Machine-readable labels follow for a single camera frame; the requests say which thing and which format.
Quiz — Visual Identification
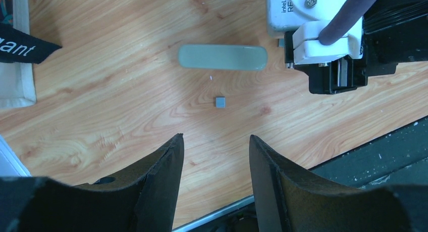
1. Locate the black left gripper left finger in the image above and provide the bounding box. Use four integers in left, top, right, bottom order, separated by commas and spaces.
1, 134, 184, 231

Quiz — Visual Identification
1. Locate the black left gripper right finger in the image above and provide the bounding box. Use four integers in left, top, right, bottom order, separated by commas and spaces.
249, 135, 427, 231

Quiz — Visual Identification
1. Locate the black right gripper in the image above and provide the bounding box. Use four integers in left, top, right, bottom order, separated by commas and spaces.
284, 0, 427, 95

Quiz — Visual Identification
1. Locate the long staple strip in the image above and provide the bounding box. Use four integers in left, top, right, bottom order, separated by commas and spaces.
278, 38, 285, 47

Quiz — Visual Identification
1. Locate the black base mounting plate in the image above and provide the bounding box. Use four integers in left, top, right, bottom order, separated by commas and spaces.
177, 118, 427, 231

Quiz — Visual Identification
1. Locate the beige canvas tote bag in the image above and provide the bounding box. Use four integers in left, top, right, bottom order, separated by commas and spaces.
1, 0, 61, 109

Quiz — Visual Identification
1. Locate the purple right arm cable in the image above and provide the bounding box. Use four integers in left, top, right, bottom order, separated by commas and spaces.
317, 0, 387, 46

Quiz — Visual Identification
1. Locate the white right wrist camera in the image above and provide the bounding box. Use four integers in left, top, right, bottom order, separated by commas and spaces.
266, 0, 363, 65

